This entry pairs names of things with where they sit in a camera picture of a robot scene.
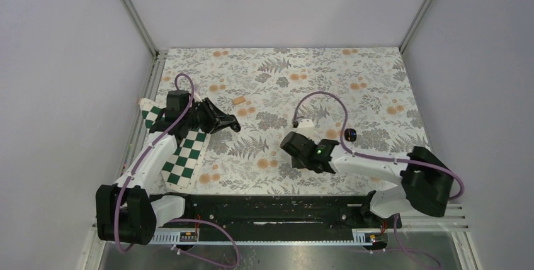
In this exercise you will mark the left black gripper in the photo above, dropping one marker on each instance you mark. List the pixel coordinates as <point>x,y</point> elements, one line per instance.
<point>213,114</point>

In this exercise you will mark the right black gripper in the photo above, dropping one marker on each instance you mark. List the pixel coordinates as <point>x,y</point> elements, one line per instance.
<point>296,163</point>

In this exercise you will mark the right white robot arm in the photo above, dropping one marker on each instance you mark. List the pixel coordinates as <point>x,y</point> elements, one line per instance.
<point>420,181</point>

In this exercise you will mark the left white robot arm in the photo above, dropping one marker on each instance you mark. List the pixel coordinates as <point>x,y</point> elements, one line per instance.
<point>124,211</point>

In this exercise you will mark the small wooden block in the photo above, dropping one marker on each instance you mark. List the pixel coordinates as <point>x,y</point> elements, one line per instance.
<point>238,100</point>

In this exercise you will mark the green white checkered mat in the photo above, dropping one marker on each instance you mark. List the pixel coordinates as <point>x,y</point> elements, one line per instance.
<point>181,169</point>

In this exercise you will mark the floral patterned table mat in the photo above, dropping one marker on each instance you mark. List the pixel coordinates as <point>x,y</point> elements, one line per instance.
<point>362,88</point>

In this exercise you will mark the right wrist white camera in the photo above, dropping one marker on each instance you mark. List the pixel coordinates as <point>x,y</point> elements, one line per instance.
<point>304,127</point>

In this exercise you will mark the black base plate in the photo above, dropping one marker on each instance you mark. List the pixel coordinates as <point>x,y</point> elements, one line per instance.
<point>270,217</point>

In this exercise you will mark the perforated metal rail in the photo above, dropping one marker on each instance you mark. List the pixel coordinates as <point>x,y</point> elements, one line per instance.
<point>167,236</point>

